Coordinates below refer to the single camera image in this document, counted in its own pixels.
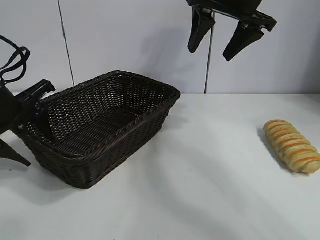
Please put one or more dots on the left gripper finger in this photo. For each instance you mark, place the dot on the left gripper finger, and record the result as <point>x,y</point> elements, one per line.
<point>11,152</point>
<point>46,122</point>

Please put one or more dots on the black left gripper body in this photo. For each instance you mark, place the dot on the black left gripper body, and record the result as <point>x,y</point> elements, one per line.
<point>11,110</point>

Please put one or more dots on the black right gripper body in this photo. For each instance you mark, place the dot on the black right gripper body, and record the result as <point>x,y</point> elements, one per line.
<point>232,10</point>

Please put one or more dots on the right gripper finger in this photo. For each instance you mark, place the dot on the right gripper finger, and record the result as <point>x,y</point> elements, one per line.
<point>199,27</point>
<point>244,38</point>

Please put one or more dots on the dark brown wicker basket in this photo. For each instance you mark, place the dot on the dark brown wicker basket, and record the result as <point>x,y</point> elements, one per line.
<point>100,120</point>

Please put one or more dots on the long striped twisted bread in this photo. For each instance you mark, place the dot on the long striped twisted bread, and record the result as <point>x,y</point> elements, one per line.
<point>287,145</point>

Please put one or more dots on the thin metal pole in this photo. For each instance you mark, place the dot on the thin metal pole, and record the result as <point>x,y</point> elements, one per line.
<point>66,45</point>
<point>208,62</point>

